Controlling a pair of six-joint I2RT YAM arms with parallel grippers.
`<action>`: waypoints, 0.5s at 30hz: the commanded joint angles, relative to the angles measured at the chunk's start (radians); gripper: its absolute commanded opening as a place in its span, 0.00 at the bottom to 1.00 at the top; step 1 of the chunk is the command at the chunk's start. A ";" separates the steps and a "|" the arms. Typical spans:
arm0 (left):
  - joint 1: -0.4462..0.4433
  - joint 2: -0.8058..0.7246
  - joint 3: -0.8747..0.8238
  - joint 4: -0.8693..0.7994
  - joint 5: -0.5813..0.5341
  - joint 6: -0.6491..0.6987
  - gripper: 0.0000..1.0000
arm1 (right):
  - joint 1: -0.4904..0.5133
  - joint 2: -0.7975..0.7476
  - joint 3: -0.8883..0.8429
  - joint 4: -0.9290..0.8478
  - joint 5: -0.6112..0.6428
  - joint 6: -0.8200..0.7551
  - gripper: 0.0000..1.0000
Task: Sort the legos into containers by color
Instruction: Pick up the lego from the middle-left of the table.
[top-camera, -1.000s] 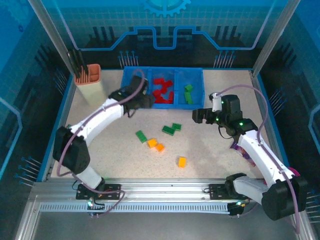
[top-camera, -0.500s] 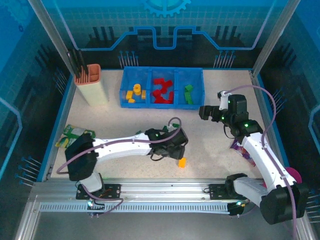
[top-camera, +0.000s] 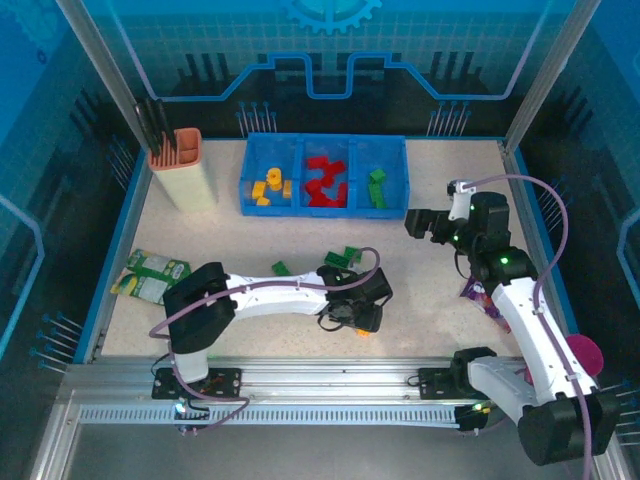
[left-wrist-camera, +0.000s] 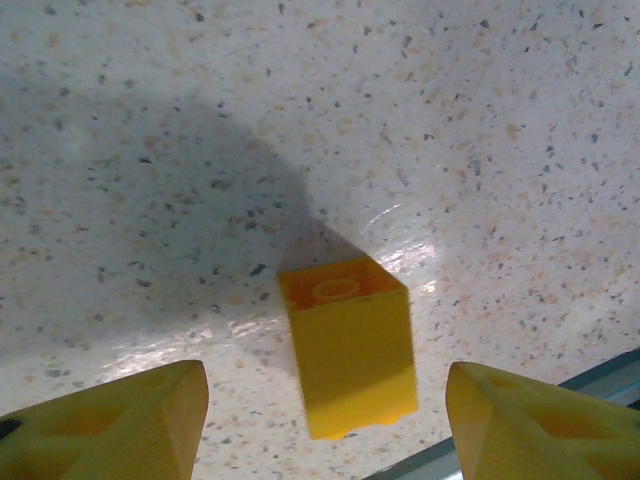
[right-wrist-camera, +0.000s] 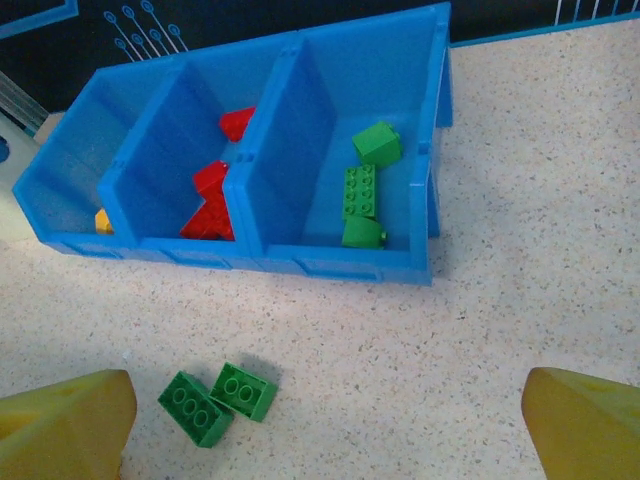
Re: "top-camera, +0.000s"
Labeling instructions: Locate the purple pink snack packet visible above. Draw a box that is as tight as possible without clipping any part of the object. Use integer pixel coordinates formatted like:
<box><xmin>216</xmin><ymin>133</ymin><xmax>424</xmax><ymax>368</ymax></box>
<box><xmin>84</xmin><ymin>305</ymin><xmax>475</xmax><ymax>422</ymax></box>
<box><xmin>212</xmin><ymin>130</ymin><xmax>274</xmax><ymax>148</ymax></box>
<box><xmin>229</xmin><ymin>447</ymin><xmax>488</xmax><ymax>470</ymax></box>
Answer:
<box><xmin>458</xmin><ymin>277</ymin><xmax>512</xmax><ymax>335</ymax></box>

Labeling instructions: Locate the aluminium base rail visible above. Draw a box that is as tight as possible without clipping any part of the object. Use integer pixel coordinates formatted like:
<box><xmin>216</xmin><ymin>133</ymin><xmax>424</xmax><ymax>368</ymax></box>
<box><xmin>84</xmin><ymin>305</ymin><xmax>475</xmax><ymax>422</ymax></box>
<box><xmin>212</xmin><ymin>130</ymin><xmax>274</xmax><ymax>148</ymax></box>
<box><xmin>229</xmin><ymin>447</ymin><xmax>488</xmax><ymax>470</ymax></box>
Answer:
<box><xmin>64</xmin><ymin>355</ymin><xmax>501</xmax><ymax>407</ymax></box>

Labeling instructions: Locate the aluminium frame post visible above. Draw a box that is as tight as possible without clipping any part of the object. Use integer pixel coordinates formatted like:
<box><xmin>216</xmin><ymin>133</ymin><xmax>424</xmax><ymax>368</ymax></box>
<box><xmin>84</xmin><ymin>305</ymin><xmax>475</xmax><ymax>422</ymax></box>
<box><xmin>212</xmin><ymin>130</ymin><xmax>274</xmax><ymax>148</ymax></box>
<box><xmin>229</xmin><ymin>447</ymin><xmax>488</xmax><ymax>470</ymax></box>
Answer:
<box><xmin>54</xmin><ymin>0</ymin><xmax>156</xmax><ymax>151</ymax></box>
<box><xmin>502</xmin><ymin>0</ymin><xmax>601</xmax><ymax>146</ymax></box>

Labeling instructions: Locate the black stick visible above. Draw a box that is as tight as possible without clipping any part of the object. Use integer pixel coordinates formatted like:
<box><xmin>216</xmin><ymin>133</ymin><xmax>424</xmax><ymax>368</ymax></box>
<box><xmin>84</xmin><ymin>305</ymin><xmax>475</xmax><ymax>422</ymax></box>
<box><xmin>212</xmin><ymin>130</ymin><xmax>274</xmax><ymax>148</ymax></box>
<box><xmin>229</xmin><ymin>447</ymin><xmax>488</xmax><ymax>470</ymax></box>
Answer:
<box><xmin>148</xmin><ymin>98</ymin><xmax>176</xmax><ymax>151</ymax></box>
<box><xmin>133</xmin><ymin>99</ymin><xmax>164</xmax><ymax>155</ymax></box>

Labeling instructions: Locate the small circuit board with LEDs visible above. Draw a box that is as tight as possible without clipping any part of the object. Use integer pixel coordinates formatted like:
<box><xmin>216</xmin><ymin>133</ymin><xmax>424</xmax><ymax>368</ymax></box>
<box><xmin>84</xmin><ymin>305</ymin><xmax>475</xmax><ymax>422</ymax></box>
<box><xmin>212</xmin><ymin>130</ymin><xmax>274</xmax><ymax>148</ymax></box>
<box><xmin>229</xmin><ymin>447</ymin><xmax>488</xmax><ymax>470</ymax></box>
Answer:
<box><xmin>457</xmin><ymin>398</ymin><xmax>496</xmax><ymax>435</ymax></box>
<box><xmin>172</xmin><ymin>394</ymin><xmax>211</xmax><ymax>434</ymax></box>

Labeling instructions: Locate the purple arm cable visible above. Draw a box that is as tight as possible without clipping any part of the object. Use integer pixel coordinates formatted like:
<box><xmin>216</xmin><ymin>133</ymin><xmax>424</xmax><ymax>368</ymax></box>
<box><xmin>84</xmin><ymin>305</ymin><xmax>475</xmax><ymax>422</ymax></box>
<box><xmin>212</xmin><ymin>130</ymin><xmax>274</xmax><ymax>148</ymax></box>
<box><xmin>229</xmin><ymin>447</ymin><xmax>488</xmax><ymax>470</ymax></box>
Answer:
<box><xmin>464</xmin><ymin>174</ymin><xmax>596</xmax><ymax>480</ymax></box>
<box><xmin>149</xmin><ymin>246</ymin><xmax>385</xmax><ymax>437</ymax></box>

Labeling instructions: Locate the right arm wrist camera box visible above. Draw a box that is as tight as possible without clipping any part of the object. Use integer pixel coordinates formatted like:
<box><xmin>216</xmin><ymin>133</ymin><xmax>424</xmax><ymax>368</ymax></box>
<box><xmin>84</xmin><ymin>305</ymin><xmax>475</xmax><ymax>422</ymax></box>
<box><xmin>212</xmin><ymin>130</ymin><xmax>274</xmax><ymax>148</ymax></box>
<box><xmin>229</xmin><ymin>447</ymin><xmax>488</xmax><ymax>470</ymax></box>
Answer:
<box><xmin>446</xmin><ymin>178</ymin><xmax>475</xmax><ymax>222</ymax></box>

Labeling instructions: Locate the magenta plastic goblet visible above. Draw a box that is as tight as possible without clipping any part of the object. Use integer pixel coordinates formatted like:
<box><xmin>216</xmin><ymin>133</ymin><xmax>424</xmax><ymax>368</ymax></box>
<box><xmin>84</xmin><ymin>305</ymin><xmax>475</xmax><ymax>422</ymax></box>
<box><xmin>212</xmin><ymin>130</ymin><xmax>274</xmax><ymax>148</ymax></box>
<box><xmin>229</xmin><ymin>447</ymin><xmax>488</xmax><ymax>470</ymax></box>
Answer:
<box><xmin>563</xmin><ymin>333</ymin><xmax>605</xmax><ymax>376</ymax></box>

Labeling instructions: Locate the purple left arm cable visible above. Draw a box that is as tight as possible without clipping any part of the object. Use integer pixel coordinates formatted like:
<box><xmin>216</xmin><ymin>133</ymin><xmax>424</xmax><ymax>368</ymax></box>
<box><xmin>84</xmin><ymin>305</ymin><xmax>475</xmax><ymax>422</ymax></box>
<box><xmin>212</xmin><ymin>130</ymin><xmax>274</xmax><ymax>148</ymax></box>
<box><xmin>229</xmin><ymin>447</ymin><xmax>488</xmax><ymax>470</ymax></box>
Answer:
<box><xmin>149</xmin><ymin>246</ymin><xmax>385</xmax><ymax>437</ymax></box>

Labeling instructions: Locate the white slotted cable duct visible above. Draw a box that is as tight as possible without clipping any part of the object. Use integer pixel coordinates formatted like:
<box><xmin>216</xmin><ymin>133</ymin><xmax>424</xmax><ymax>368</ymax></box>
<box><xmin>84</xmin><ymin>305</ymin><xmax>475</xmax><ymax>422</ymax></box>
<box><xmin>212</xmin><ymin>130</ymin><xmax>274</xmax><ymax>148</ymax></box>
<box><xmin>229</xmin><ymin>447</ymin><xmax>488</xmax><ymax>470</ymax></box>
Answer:
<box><xmin>77</xmin><ymin>403</ymin><xmax>464</xmax><ymax>427</ymax></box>

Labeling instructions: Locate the salmon rimmed cream holder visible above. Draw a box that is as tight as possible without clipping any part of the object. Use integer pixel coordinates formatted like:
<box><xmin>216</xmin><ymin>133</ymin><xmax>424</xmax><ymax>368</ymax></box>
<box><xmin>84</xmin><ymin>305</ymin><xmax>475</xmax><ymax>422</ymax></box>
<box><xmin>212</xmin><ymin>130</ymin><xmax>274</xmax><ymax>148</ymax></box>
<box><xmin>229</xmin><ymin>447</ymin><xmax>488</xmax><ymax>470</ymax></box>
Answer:
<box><xmin>147</xmin><ymin>127</ymin><xmax>220</xmax><ymax>212</ymax></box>

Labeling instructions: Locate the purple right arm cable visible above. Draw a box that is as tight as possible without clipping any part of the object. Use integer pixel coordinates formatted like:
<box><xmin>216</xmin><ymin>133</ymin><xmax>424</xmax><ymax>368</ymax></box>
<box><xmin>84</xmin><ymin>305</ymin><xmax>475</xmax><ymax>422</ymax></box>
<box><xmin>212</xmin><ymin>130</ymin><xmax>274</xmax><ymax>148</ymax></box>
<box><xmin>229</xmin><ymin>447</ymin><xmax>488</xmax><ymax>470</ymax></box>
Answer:
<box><xmin>464</xmin><ymin>174</ymin><xmax>596</xmax><ymax>480</ymax></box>

